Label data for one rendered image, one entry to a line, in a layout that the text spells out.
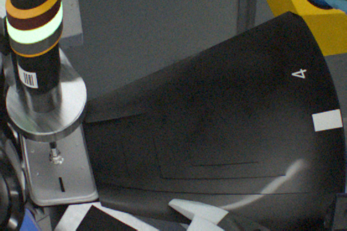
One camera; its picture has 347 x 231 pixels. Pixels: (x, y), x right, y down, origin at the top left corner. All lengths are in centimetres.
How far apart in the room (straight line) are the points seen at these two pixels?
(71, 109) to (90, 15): 98
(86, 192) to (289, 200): 17
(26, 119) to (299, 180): 24
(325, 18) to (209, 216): 42
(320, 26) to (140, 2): 67
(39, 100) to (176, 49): 114
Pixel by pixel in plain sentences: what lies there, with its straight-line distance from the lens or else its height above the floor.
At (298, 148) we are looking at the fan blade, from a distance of 66.
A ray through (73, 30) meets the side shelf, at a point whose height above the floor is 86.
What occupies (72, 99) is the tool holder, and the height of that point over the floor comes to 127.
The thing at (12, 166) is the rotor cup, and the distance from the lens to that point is 58.
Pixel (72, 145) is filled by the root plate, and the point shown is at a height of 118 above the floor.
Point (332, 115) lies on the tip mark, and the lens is 68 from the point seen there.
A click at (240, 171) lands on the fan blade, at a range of 64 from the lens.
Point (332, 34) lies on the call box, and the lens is 97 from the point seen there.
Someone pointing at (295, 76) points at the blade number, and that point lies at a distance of 68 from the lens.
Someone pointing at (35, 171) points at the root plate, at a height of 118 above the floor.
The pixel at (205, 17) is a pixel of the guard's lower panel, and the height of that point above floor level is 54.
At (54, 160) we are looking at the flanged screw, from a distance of 64.
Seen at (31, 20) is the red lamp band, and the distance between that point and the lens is 48.
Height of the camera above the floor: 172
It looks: 53 degrees down
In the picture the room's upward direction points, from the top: 1 degrees clockwise
